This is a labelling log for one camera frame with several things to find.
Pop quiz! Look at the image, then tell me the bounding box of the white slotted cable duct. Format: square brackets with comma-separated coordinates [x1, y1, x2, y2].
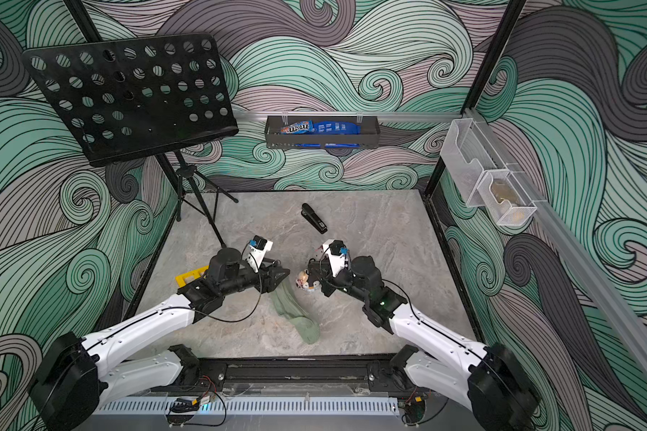
[95, 396, 400, 417]

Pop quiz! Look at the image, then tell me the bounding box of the large clear plastic bin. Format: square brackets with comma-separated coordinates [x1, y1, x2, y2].
[440, 118, 506, 208]

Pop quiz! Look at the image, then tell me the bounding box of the black wall-mounted tray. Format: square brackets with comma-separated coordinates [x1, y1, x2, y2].
[264, 114, 380, 149]

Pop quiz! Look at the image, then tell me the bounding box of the blue candy packet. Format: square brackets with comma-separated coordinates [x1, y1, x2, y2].
[279, 120, 361, 136]

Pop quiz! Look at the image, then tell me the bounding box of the small clear plastic bin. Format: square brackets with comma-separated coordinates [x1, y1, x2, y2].
[476, 170, 537, 227]

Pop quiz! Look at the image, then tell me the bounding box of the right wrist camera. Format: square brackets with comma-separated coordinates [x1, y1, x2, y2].
[322, 240, 350, 278]

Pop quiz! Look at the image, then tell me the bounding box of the black stapler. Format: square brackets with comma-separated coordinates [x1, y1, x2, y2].
[301, 203, 328, 233]

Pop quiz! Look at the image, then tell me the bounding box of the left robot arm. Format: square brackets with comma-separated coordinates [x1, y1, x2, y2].
[29, 247, 290, 430]

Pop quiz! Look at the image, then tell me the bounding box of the penguin plush keychain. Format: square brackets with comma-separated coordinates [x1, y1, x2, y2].
[296, 270, 320, 292]

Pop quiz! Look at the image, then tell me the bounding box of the yellow plastic triangle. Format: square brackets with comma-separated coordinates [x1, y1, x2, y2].
[175, 266, 208, 288]

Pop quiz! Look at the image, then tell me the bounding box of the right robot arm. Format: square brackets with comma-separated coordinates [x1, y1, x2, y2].
[306, 252, 541, 430]

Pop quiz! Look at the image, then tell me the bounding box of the black perforated music stand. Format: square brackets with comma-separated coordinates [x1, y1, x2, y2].
[20, 33, 241, 250]

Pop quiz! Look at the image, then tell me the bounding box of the green fabric bag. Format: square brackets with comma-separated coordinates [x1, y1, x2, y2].
[270, 279, 320, 345]

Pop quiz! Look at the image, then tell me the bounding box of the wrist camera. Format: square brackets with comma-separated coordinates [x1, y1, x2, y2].
[244, 235, 273, 272]
[322, 240, 350, 278]

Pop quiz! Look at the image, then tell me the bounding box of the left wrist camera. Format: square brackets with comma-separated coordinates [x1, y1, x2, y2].
[244, 235, 273, 272]

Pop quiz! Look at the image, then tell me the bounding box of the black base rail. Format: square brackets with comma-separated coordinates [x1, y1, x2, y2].
[174, 354, 414, 393]

